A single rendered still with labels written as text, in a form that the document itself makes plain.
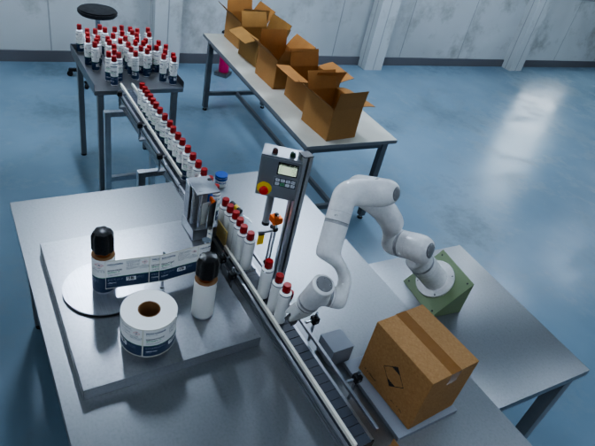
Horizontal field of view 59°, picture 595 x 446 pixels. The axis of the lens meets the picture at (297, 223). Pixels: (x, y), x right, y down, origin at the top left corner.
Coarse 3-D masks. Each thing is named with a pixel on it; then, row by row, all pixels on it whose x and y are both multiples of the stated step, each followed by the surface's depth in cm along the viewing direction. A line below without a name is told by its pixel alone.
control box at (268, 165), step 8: (272, 144) 212; (264, 152) 206; (280, 152) 208; (288, 152) 210; (296, 152) 211; (264, 160) 206; (272, 160) 206; (280, 160) 206; (288, 160) 206; (296, 160) 206; (264, 168) 208; (272, 168) 208; (264, 176) 210; (272, 176) 210; (280, 176) 210; (256, 184) 214; (264, 184) 212; (272, 184) 212; (296, 184) 211; (256, 192) 215; (272, 192) 214; (280, 192) 214; (288, 192) 214
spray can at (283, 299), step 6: (288, 282) 207; (282, 288) 207; (288, 288) 205; (282, 294) 207; (288, 294) 207; (282, 300) 208; (288, 300) 208; (276, 306) 212; (282, 306) 210; (288, 306) 211; (276, 312) 213; (282, 312) 212; (276, 318) 214; (282, 318) 214
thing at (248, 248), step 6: (252, 234) 227; (246, 240) 229; (252, 240) 229; (246, 246) 230; (252, 246) 230; (246, 252) 231; (252, 252) 233; (246, 258) 233; (240, 264) 237; (246, 264) 235
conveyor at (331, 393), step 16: (256, 272) 239; (256, 288) 230; (288, 336) 212; (304, 352) 207; (320, 368) 202; (320, 384) 197; (320, 400) 191; (336, 400) 192; (352, 416) 188; (352, 432) 183
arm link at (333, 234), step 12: (324, 228) 187; (336, 228) 185; (324, 240) 186; (336, 240) 185; (324, 252) 185; (336, 252) 186; (336, 264) 186; (348, 276) 187; (336, 288) 189; (348, 288) 188; (336, 300) 187
